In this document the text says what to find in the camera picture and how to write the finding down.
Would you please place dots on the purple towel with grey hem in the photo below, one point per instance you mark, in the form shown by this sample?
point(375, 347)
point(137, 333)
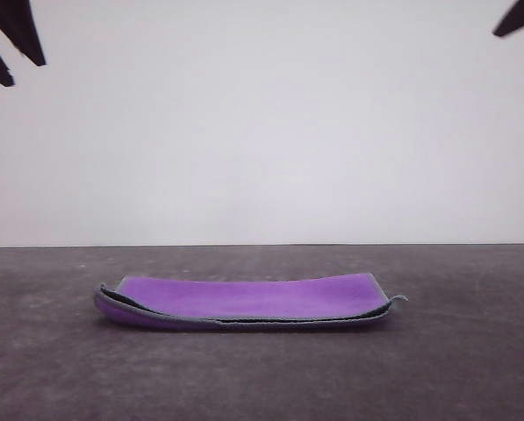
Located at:
point(253, 296)

